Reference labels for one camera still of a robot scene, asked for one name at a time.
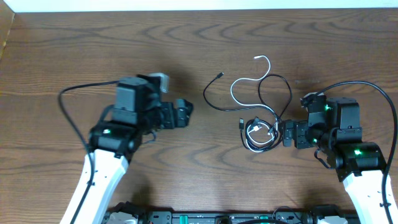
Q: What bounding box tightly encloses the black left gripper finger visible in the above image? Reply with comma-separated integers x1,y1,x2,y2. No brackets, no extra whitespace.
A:
175,98,193,116
175,115,190,128

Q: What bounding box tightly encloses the black usb cable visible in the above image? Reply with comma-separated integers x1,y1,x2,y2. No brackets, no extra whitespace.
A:
203,72,282,125
239,73,293,152

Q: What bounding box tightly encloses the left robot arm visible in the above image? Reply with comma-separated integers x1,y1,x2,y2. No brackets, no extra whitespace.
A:
61,73,193,223

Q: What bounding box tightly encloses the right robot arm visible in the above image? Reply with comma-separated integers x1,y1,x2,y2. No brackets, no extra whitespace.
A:
279,95,397,223

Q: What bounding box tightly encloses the brown cardboard panel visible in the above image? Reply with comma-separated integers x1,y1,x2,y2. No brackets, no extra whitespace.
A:
0,0,15,57

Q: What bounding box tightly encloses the white usb cable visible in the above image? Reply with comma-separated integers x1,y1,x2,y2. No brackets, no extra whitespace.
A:
230,55,277,153

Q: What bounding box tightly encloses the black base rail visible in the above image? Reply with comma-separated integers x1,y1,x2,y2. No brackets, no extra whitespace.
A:
102,202,361,224

